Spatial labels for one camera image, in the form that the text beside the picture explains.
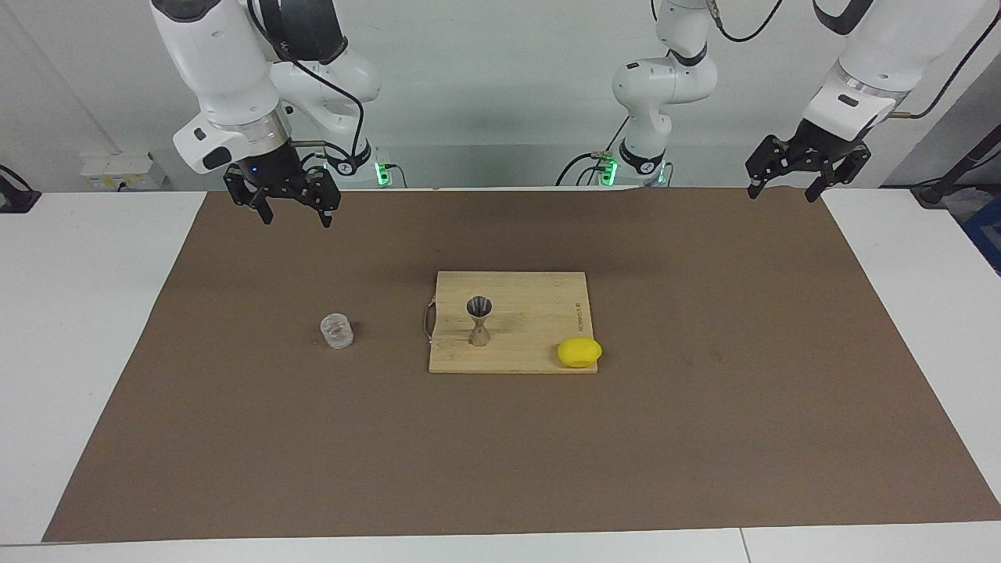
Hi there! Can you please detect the blue storage box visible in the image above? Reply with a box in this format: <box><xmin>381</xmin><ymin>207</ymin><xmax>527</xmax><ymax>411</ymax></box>
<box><xmin>963</xmin><ymin>195</ymin><xmax>1001</xmax><ymax>276</ymax></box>

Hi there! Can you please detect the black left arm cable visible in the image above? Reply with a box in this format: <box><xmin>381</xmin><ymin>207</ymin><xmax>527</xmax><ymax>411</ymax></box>
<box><xmin>716</xmin><ymin>0</ymin><xmax>1001</xmax><ymax>122</ymax></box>

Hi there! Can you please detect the brown table mat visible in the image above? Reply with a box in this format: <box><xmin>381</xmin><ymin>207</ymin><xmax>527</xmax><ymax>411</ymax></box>
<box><xmin>41</xmin><ymin>188</ymin><xmax>1001</xmax><ymax>543</ymax></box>

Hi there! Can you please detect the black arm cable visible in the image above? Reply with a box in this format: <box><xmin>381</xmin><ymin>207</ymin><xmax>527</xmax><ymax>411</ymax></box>
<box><xmin>716</xmin><ymin>0</ymin><xmax>1001</xmax><ymax>122</ymax></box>
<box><xmin>246</xmin><ymin>0</ymin><xmax>367</xmax><ymax>169</ymax></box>

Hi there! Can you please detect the black clamp mount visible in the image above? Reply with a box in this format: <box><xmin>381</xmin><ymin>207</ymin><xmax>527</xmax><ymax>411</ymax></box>
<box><xmin>0</xmin><ymin>164</ymin><xmax>41</xmax><ymax>213</ymax></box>

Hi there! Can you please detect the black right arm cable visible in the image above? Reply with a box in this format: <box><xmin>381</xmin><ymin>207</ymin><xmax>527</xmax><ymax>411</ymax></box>
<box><xmin>246</xmin><ymin>0</ymin><xmax>367</xmax><ymax>169</ymax></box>

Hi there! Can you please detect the bamboo cutting board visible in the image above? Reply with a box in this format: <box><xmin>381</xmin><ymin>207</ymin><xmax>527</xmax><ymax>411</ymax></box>
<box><xmin>423</xmin><ymin>271</ymin><xmax>599</xmax><ymax>375</ymax></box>

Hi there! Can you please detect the black base power cable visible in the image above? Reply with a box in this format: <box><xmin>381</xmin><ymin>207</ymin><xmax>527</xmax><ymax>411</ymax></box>
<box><xmin>555</xmin><ymin>116</ymin><xmax>630</xmax><ymax>187</ymax></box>

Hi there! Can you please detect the yellow lemon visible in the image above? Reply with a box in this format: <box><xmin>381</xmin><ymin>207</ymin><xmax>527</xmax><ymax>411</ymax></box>
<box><xmin>557</xmin><ymin>338</ymin><xmax>604</xmax><ymax>369</ymax></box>

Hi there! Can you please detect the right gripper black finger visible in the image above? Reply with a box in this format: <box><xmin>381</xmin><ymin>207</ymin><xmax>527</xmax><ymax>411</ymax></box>
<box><xmin>301</xmin><ymin>168</ymin><xmax>342</xmax><ymax>229</ymax></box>
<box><xmin>224</xmin><ymin>168</ymin><xmax>274</xmax><ymax>226</ymax></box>

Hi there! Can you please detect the black stand with pole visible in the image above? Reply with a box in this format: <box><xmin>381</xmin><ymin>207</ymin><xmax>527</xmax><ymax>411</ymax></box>
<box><xmin>911</xmin><ymin>125</ymin><xmax>1001</xmax><ymax>208</ymax></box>

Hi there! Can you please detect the small clear glass cup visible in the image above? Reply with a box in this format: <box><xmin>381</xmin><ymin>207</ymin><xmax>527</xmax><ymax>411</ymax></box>
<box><xmin>319</xmin><ymin>313</ymin><xmax>354</xmax><ymax>350</ymax></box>

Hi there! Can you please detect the white wall socket box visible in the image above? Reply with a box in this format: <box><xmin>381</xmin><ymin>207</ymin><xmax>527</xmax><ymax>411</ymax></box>
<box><xmin>81</xmin><ymin>152</ymin><xmax>167</xmax><ymax>191</ymax></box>

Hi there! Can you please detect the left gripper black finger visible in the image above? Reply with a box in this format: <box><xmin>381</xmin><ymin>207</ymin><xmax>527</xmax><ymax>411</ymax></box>
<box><xmin>745</xmin><ymin>134</ymin><xmax>795</xmax><ymax>200</ymax></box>
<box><xmin>805</xmin><ymin>145</ymin><xmax>872</xmax><ymax>204</ymax></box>

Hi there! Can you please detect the steel double jigger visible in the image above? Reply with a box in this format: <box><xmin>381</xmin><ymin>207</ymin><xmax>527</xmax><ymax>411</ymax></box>
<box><xmin>466</xmin><ymin>296</ymin><xmax>495</xmax><ymax>347</ymax></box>

